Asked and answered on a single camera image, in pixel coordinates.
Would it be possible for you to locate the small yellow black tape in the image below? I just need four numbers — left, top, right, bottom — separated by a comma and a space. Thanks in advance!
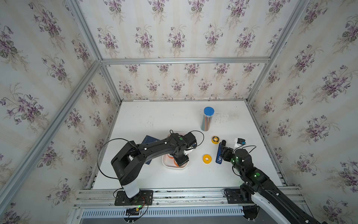
211, 136, 220, 144

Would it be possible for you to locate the yellow sealing tape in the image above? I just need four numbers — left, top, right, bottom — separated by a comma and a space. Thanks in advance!
203, 154, 212, 164

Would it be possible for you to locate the orange sealing tape bottom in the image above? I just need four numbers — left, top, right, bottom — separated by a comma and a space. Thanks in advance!
172, 160, 179, 168

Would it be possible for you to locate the white storage box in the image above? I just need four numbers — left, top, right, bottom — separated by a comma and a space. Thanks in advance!
162, 133, 197, 170

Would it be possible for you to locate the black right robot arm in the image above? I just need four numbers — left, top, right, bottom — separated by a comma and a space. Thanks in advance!
221, 146, 319, 224

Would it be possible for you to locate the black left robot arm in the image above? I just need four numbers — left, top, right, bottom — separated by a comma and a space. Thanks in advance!
102, 130, 201, 199

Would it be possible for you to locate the blue book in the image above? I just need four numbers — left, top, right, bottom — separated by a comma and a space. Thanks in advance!
141, 135, 160, 165

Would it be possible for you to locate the blue-capped pencil tube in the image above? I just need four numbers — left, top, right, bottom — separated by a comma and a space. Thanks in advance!
201, 107, 214, 131

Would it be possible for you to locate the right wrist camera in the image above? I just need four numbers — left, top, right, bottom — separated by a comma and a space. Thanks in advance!
234, 138, 246, 150

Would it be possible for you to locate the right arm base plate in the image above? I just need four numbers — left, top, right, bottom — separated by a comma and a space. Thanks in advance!
224, 188, 252, 204

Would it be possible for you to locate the aluminium front rail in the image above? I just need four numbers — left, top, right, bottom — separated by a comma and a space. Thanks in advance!
72, 187, 308, 217

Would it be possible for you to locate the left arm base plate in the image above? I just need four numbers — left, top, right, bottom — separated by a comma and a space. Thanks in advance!
114, 190, 154, 206

